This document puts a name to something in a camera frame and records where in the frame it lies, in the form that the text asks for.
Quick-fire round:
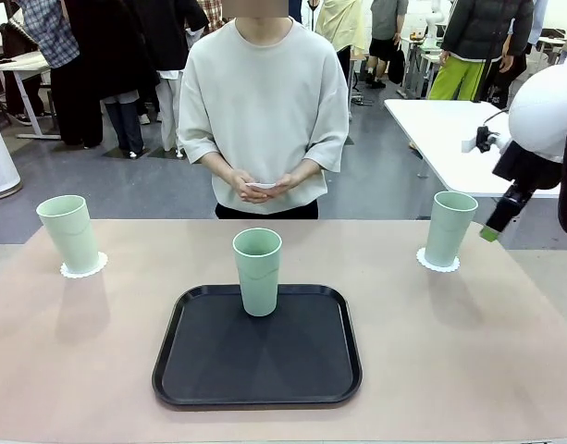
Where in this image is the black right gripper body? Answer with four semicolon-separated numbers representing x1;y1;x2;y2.
492;138;564;205

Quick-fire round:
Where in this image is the pale green plastic cup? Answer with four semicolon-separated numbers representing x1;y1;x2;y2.
35;194;101;274
424;190;479;268
231;228;283;318

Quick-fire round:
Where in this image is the person's left forearm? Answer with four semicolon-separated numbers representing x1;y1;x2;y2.
290;154;326;184

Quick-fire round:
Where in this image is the person's right forearm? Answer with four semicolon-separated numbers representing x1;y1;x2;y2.
202;152;242;179

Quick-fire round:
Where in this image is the person's left hand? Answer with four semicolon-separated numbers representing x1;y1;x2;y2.
263;171;299;200

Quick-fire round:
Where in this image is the person's right hand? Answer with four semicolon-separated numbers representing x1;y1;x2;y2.
227;169;271;204

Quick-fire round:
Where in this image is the person in black clothes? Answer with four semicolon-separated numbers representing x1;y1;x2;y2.
488;31;527;111

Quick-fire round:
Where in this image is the large white table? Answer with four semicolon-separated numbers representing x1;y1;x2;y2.
383;98;561;200

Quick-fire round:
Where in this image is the thin black pole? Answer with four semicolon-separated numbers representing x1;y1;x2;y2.
471;0;497;104

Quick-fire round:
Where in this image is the person in puffer, lime trousers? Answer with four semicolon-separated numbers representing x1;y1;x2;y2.
426;0;535;101

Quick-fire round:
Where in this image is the white background desk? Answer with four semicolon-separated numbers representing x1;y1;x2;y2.
400;35;446;99

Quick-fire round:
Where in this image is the black bag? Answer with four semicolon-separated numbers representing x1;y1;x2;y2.
388;43;407;85

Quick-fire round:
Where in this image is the person in grey shirt, shorts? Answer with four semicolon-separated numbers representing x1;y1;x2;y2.
365;0;410;90

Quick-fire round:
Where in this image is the person in yellow jacket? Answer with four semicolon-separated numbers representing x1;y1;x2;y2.
315;0;367;55

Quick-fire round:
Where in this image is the person in beige sweater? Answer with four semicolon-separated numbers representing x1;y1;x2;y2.
177;0;350;221

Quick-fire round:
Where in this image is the black plastic tray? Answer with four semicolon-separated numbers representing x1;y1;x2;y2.
151;283;364;408

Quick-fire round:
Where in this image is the person in red plaid shirt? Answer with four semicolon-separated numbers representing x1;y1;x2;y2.
197;0;228;33

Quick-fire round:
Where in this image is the person in black jacket, white trousers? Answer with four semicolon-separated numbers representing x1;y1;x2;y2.
134;0;211;156

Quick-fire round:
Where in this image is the person in long black coat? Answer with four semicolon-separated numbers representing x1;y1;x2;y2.
63;0;162;159

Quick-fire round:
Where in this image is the person in dark brown coat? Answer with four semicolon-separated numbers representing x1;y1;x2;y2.
0;21;46;125

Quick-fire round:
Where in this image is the white desk with grey legs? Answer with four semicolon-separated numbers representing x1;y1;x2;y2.
0;50;62;141

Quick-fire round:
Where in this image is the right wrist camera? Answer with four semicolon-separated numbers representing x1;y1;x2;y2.
462;124;513;154

